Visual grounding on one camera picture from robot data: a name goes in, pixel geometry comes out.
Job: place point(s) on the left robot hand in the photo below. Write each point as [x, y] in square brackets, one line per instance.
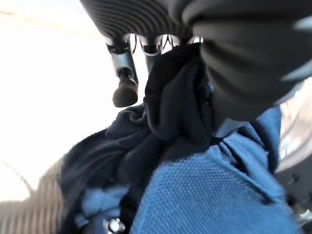
[234, 48]

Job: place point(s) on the blue and navy garment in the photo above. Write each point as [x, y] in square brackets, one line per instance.
[195, 185]

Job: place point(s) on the washing machine with silver drum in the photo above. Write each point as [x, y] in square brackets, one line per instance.
[293, 146]

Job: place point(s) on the beige ribbed basket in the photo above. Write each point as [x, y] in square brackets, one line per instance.
[29, 214]

